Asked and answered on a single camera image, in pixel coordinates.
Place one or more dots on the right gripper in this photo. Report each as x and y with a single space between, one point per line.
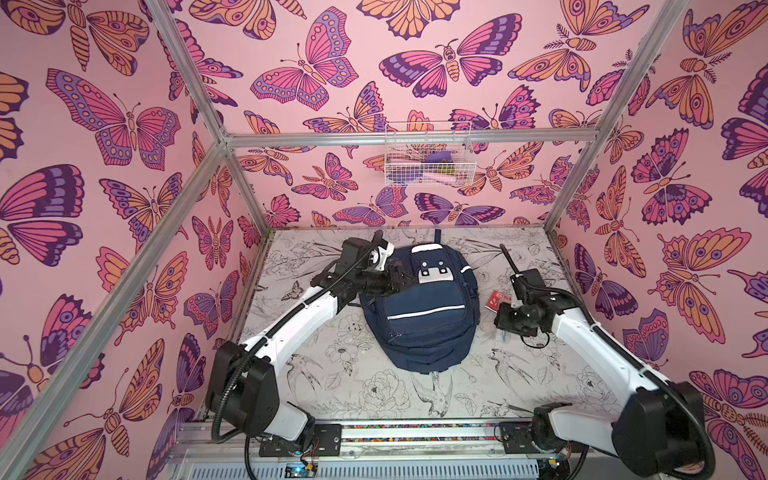
504 318

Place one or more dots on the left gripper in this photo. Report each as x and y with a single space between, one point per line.
391 283

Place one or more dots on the red notebook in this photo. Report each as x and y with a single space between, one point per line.
496 299

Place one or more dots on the navy blue backpack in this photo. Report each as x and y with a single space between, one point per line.
430 326

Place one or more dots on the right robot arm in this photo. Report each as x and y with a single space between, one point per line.
660 429

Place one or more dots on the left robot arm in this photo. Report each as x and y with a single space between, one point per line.
243 392

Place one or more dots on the green circuit board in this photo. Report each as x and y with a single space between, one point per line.
300 470

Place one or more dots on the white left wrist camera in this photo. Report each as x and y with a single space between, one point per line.
379 256

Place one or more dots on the white wire basket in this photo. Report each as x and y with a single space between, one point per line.
429 157

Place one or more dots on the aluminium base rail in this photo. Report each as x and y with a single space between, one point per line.
451 448

